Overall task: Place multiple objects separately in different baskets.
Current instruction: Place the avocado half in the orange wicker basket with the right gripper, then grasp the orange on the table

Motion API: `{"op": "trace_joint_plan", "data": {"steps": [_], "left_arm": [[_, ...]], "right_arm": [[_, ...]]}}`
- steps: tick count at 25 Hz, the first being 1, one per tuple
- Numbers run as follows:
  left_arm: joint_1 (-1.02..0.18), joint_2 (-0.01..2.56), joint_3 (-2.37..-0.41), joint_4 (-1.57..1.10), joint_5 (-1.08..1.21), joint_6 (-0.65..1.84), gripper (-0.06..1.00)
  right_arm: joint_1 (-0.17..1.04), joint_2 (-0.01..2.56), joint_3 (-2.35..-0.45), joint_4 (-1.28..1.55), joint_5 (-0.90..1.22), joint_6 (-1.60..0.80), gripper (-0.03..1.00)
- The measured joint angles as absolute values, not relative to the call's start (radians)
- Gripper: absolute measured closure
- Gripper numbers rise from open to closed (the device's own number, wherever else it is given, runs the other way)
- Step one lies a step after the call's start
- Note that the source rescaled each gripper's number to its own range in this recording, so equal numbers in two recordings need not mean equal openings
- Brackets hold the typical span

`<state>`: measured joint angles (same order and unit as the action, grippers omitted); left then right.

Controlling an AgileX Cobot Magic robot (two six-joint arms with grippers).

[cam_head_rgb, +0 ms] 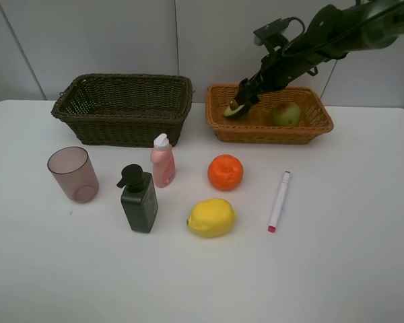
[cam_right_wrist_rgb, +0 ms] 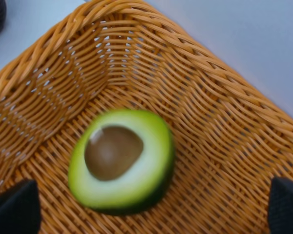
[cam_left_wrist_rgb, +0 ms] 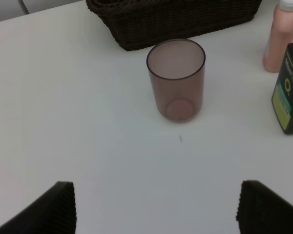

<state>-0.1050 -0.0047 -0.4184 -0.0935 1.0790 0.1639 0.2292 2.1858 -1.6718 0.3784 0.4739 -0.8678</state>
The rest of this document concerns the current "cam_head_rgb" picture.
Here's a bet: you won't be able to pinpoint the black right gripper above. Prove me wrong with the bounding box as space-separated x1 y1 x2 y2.
234 47 318 109

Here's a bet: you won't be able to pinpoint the halved avocado with pit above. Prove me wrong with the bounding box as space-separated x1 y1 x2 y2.
224 100 246 119

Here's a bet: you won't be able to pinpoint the green red mango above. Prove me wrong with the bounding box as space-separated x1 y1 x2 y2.
271 102 301 127

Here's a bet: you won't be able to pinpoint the orange fruit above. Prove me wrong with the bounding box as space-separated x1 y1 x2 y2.
207 154 244 191

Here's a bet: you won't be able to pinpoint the yellow lemon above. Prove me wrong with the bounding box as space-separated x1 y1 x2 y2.
187 199 237 238

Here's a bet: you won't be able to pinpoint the white marker pink caps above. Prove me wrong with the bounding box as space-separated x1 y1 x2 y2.
268 171 291 233

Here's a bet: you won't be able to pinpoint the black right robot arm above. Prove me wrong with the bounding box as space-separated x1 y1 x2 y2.
228 1 404 114

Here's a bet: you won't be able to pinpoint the orange wicker basket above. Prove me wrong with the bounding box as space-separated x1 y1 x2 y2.
205 84 334 144

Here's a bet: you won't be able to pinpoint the pink squeeze bottle white cap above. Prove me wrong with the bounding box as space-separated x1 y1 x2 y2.
150 133 176 188

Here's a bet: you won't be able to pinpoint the dark brown wicker basket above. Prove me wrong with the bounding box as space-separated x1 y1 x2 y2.
51 73 193 147

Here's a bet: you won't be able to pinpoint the dark green pump bottle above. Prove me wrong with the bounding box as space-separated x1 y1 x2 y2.
117 164 158 234

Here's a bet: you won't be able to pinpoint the translucent pink plastic cup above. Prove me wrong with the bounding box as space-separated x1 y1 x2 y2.
47 146 100 203

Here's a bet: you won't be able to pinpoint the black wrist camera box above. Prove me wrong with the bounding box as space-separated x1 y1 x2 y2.
253 18 289 46

